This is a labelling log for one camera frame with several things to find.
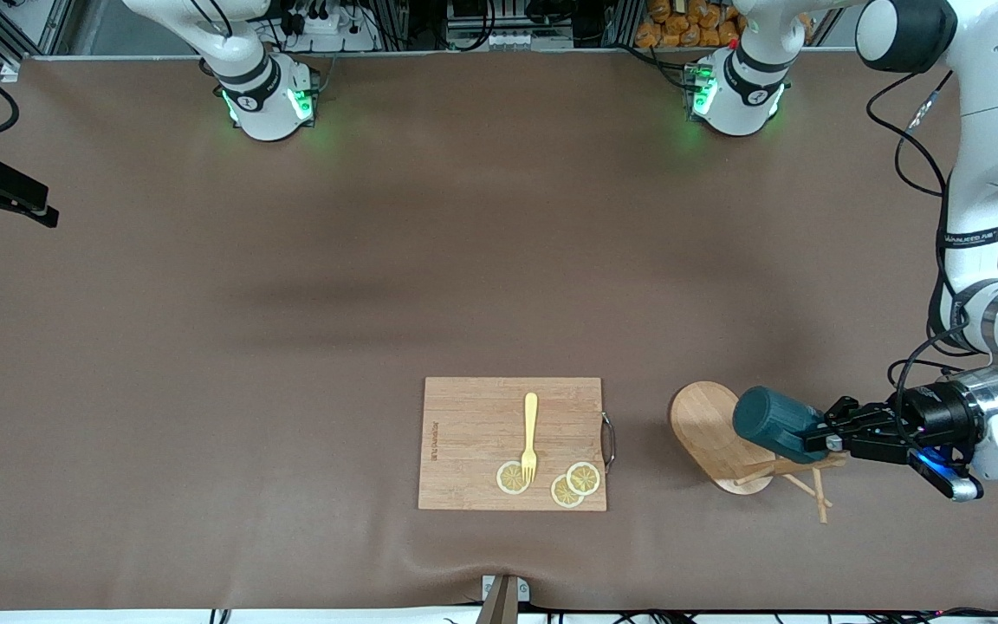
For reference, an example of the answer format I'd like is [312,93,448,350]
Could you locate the wooden cup rack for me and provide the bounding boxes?
[669,381,851,525]

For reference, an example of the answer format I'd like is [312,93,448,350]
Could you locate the teal ribbed cup yellow inside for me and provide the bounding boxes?
[732,386,831,464]

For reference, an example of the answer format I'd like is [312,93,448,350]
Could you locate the yellow plastic fork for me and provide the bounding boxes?
[521,392,541,484]

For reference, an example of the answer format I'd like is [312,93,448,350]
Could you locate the white power strip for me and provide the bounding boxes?
[287,10,379,53]

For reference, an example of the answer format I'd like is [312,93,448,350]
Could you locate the grey electronics box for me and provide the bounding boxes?
[445,0,578,51]

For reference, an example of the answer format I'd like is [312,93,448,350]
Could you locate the wooden cutting board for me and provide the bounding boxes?
[418,376,608,512]

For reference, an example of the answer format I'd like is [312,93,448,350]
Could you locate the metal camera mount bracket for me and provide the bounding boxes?
[480,574,531,624]

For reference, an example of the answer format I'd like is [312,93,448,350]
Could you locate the brown table mat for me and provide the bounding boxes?
[0,48,998,612]

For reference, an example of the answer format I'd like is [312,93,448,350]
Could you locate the orange packaged goods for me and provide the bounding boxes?
[635,0,747,49]

